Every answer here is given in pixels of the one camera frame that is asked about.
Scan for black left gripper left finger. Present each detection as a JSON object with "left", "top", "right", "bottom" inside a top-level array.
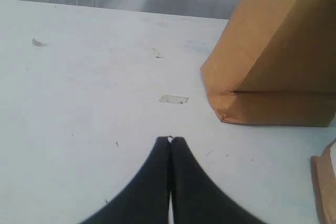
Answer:
[{"left": 83, "top": 137, "right": 170, "bottom": 223}]

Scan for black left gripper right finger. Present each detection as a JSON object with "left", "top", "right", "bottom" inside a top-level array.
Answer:
[{"left": 170, "top": 137, "right": 263, "bottom": 223}]

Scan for brown pouch orange label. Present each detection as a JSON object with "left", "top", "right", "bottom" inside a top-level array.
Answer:
[{"left": 310, "top": 140, "right": 335, "bottom": 224}]

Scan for brown paper shopping bag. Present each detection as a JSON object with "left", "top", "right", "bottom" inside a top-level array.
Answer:
[{"left": 201, "top": 0, "right": 335, "bottom": 127}]

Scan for clear tape scrap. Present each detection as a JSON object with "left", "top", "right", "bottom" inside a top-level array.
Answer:
[{"left": 159, "top": 94, "right": 189, "bottom": 104}]

